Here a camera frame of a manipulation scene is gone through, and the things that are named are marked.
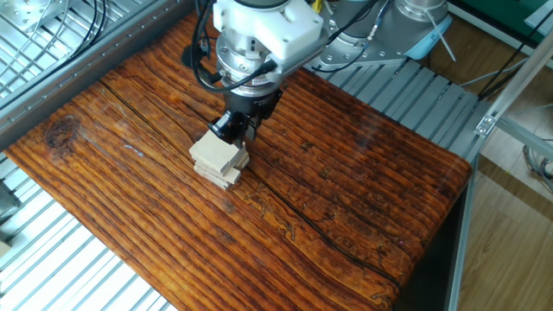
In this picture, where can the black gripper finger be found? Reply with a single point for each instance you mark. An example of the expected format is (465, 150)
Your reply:
(226, 125)
(251, 127)

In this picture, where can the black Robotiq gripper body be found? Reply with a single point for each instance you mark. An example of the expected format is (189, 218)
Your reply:
(252, 108)

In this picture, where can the wooden Jenga block tower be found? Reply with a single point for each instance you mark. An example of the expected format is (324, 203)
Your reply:
(216, 157)

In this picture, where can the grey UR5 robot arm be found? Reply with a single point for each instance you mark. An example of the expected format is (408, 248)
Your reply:
(393, 32)

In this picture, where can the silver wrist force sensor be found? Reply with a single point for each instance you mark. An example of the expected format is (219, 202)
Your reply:
(237, 52)

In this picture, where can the wood grain table cover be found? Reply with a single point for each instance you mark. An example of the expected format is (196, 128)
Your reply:
(302, 194)

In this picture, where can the grey aluminium side beam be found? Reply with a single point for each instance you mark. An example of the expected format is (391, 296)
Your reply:
(86, 67)

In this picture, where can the silver perforated plate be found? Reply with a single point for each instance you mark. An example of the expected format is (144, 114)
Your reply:
(21, 10)

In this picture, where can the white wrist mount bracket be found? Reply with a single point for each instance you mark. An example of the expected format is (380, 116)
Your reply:
(281, 26)

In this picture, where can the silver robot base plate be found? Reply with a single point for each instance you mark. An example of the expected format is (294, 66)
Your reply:
(345, 54)

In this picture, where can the silver corner bracket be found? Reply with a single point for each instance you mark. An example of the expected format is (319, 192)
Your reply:
(486, 125)

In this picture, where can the aluminium frame post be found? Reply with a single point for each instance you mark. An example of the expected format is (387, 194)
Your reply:
(520, 80)

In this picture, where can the aluminium frame rail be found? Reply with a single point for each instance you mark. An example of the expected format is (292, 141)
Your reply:
(527, 139)

